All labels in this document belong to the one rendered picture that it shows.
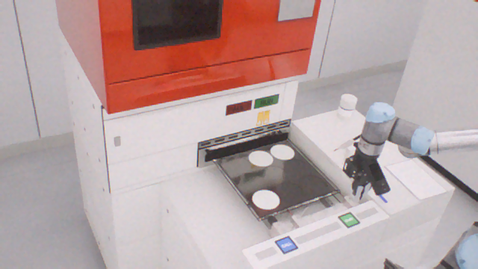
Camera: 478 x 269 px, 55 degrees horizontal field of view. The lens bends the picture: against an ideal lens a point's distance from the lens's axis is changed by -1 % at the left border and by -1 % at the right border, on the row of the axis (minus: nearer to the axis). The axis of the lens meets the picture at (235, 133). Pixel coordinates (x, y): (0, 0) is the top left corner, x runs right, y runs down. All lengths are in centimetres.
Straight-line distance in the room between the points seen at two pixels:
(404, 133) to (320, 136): 68
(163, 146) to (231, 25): 54
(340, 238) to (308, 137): 55
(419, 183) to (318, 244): 54
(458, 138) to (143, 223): 126
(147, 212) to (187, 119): 46
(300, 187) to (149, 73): 73
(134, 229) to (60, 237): 90
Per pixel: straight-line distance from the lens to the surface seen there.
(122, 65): 149
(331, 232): 160
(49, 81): 323
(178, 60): 156
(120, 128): 167
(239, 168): 186
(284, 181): 184
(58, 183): 320
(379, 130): 140
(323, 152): 193
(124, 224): 199
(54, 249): 281
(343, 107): 212
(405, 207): 179
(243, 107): 186
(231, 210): 180
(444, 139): 151
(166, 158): 183
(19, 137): 342
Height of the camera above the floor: 210
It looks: 36 degrees down
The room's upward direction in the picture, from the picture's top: 6 degrees clockwise
